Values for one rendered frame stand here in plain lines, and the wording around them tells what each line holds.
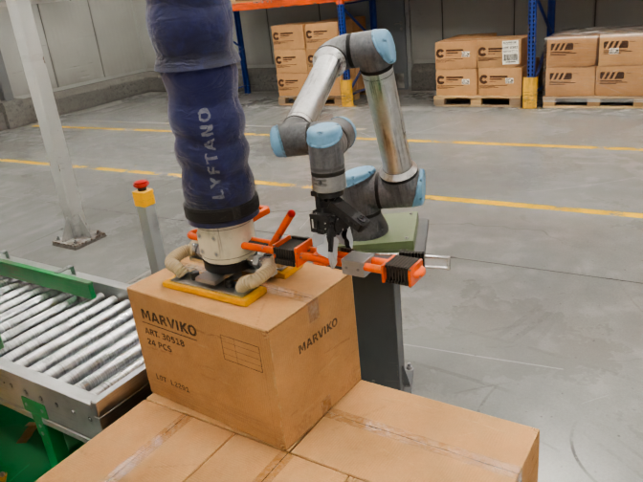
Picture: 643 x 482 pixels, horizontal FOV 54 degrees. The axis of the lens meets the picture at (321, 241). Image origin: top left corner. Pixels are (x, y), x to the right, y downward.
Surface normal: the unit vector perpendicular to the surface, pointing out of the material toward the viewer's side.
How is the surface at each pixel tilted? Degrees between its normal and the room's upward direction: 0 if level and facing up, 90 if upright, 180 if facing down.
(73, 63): 90
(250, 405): 90
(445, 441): 0
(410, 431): 0
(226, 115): 78
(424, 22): 90
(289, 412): 90
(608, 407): 0
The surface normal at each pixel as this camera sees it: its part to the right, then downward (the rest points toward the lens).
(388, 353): -0.19, 0.39
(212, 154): 0.24, 0.00
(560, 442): -0.10, -0.92
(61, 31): 0.85, 0.11
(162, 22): -0.43, 0.22
